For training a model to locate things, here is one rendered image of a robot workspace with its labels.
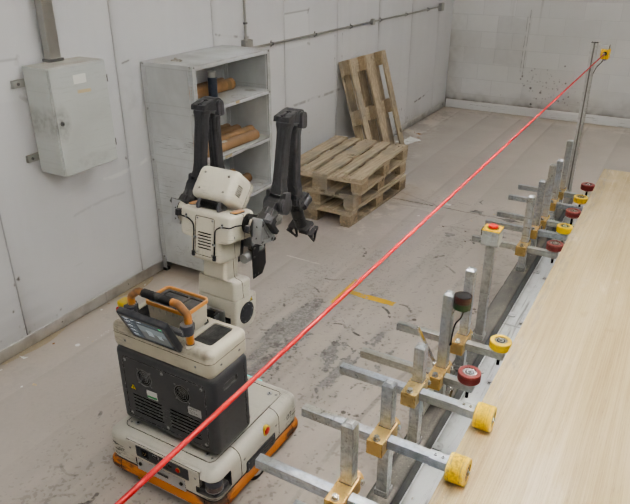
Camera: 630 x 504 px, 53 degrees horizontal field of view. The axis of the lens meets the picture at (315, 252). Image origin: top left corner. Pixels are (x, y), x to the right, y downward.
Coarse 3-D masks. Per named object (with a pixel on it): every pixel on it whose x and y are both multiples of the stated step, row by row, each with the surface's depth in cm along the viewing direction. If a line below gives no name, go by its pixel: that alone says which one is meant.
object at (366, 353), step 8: (360, 352) 242; (368, 352) 240; (376, 352) 240; (376, 360) 239; (384, 360) 237; (392, 360) 236; (400, 360) 236; (400, 368) 235; (408, 368) 233; (448, 376) 227; (456, 376) 227; (448, 384) 227; (456, 384) 225
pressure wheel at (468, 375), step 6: (462, 366) 224; (468, 366) 224; (474, 366) 224; (462, 372) 221; (468, 372) 221; (474, 372) 222; (480, 372) 221; (462, 378) 220; (468, 378) 219; (474, 378) 218; (480, 378) 221; (468, 384) 220; (474, 384) 220
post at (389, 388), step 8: (384, 384) 181; (392, 384) 181; (384, 392) 182; (392, 392) 180; (384, 400) 183; (392, 400) 182; (384, 408) 184; (392, 408) 183; (384, 416) 185; (392, 416) 185; (384, 424) 186; (392, 424) 187; (384, 456) 191; (392, 456) 194; (384, 464) 193; (384, 472) 194; (376, 480) 197; (384, 480) 195; (376, 488) 198; (384, 488) 196
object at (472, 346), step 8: (400, 328) 259; (408, 328) 257; (424, 328) 256; (424, 336) 255; (432, 336) 253; (472, 344) 246; (480, 344) 246; (480, 352) 244; (488, 352) 243; (496, 352) 241
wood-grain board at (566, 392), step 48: (624, 192) 384; (576, 240) 322; (624, 240) 322; (576, 288) 277; (624, 288) 277; (528, 336) 243; (576, 336) 243; (624, 336) 243; (528, 384) 216; (576, 384) 216; (624, 384) 216; (480, 432) 195; (528, 432) 195; (576, 432) 195; (624, 432) 195; (480, 480) 178; (528, 480) 178; (576, 480) 178; (624, 480) 178
